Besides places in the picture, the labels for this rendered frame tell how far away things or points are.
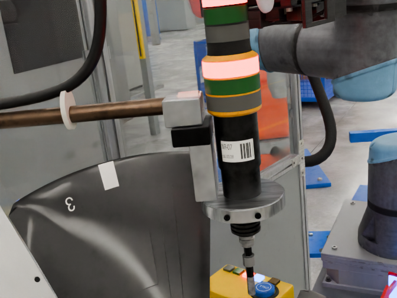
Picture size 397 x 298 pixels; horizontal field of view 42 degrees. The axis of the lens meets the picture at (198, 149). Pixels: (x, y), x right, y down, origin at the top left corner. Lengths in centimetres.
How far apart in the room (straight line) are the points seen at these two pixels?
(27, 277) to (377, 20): 55
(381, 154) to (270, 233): 91
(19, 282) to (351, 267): 65
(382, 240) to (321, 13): 68
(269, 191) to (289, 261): 160
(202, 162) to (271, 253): 150
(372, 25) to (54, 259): 42
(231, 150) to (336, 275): 76
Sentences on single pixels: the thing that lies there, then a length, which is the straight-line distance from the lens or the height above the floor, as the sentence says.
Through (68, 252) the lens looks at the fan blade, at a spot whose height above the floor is 137.
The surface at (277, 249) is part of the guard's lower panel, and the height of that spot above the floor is 69.
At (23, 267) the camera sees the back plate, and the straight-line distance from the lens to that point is 75.
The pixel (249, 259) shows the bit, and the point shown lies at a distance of 45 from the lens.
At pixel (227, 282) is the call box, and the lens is 103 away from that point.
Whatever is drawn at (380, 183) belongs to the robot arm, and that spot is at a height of 123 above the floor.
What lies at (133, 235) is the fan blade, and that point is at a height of 138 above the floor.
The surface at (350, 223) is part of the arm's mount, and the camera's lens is 121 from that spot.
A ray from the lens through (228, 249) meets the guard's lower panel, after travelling 167.
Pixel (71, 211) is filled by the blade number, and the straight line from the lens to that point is 57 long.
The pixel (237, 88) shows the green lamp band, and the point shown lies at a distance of 38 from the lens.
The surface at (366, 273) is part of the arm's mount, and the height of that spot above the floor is 104.
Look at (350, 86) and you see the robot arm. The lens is 62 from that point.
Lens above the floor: 162
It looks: 17 degrees down
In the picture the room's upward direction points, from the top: 7 degrees counter-clockwise
